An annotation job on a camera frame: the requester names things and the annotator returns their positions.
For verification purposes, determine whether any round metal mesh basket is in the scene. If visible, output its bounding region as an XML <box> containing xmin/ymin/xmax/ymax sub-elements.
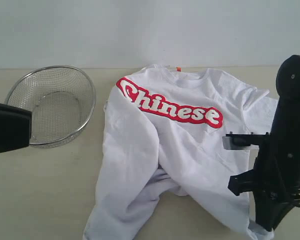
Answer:
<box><xmin>4</xmin><ymin>65</ymin><xmax>97</xmax><ymax>148</ymax></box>

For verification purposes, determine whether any white t-shirt red lettering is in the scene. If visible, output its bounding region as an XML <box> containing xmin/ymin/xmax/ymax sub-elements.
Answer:
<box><xmin>83</xmin><ymin>64</ymin><xmax>278</xmax><ymax>240</ymax></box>

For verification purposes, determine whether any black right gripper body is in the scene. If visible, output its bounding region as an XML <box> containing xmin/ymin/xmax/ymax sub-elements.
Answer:
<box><xmin>251</xmin><ymin>139</ymin><xmax>300</xmax><ymax>208</ymax></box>

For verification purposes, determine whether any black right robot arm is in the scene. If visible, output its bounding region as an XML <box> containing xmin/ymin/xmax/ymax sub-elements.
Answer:
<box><xmin>222</xmin><ymin>55</ymin><xmax>300</xmax><ymax>231</ymax></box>

